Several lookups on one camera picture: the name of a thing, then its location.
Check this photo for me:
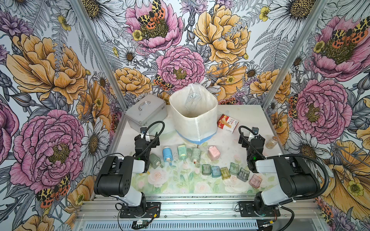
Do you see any teal square pencil sharpener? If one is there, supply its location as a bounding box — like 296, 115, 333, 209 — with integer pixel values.
177, 144, 188, 161

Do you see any pink translucent shavings tray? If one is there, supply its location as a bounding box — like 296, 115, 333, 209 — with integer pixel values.
249, 174, 263, 189

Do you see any clear teal shavings tray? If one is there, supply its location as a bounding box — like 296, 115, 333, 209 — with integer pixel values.
229, 162, 240, 176

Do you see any translucent blue shavings tray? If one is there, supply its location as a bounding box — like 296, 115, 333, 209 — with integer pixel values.
211, 166, 222, 178

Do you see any grey-green pencil sharpener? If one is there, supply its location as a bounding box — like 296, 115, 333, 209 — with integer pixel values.
191, 148, 201, 164

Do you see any red white bandage box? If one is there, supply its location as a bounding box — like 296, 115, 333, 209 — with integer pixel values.
217, 114, 239, 133

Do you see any pink pencil sharpener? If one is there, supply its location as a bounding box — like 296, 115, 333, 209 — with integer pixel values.
207, 146, 221, 161

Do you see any white lined trash bin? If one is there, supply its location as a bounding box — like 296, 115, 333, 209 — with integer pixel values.
170, 84, 218, 144

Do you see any silver aluminium case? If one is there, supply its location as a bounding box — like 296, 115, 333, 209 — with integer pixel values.
125, 94, 167, 132

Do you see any translucent green shavings tray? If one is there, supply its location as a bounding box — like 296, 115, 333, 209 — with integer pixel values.
202, 164, 212, 176

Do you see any small glass jar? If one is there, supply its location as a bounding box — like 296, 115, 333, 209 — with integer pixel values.
266, 136, 279, 149

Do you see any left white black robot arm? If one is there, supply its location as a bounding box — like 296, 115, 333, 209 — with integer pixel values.
94, 121, 165, 217

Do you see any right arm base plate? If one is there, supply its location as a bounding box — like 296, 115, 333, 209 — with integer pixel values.
237, 201, 280, 218

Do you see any grey translucent shavings tray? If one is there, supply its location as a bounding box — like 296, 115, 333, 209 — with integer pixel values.
237, 168, 250, 182

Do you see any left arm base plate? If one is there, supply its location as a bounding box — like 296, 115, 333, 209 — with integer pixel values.
119, 202, 161, 219

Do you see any blue pencil sharpener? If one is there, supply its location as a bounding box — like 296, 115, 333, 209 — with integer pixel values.
162, 147, 173, 166

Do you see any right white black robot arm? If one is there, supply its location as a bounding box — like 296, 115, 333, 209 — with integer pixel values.
238, 126, 330, 216

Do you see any translucent yellow shavings tray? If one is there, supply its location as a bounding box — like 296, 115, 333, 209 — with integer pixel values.
220, 167, 231, 180

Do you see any dark green pencil sharpener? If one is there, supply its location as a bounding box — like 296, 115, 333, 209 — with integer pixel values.
149, 154, 164, 169

